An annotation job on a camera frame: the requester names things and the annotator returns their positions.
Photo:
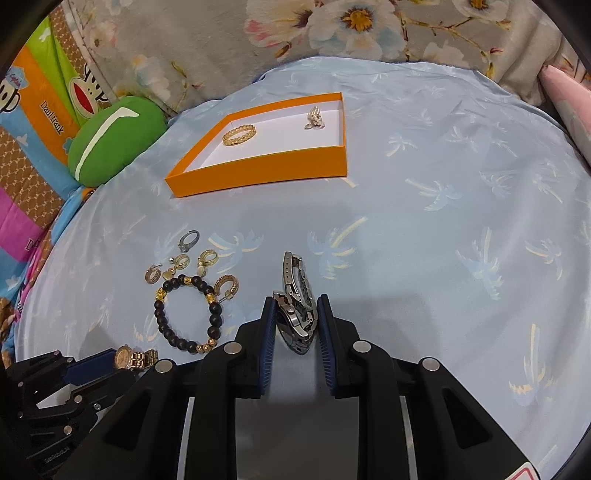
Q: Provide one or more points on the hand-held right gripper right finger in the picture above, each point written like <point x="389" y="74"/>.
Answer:
<point x="325" y="344"/>

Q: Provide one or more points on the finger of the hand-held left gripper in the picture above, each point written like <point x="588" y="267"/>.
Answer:
<point x="104" y="390"/>
<point x="87" y="367"/>

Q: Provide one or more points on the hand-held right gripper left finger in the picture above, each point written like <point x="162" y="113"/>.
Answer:
<point x="268" y="344"/>

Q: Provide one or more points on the silver metal wristwatch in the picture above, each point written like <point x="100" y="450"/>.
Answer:
<point x="295" y="319"/>

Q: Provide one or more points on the gold metal wristwatch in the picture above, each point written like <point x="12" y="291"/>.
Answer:
<point x="137" y="359"/>

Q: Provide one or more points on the gold pave hoop earring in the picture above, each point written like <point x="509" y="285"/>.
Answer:
<point x="231" y="282"/>
<point x="152" y="275"/>

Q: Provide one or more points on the orange cardboard box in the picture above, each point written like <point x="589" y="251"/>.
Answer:
<point x="258" y="175"/>

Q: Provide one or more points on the gold braided bangle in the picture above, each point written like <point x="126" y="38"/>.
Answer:
<point x="229" y="141"/>

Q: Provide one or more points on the light blue palm print sheet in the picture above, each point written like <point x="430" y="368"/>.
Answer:
<point x="438" y="207"/>

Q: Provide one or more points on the green cushion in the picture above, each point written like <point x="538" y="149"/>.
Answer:
<point x="115" y="138"/>

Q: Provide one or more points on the grey floral blanket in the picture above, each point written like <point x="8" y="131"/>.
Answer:
<point x="207" y="41"/>

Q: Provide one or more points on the pink pillow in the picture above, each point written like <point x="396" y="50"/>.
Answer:
<point x="570" y="106"/>

